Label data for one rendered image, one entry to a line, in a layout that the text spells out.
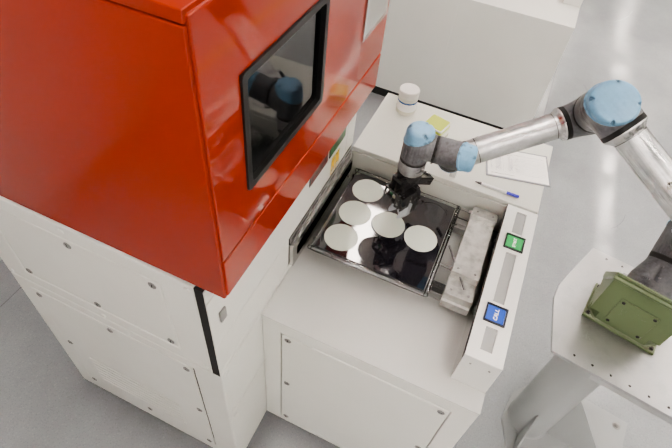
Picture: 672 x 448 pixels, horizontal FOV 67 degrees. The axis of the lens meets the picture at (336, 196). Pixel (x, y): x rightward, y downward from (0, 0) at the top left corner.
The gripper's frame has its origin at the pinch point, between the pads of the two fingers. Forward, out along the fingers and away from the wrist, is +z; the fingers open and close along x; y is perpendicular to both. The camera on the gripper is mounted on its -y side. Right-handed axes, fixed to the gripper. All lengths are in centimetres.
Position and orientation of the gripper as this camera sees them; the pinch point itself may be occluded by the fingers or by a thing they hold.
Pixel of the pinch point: (403, 212)
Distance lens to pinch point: 160.2
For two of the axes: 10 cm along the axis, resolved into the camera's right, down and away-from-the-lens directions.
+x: 6.4, 6.0, -4.8
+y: -7.6, 4.3, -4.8
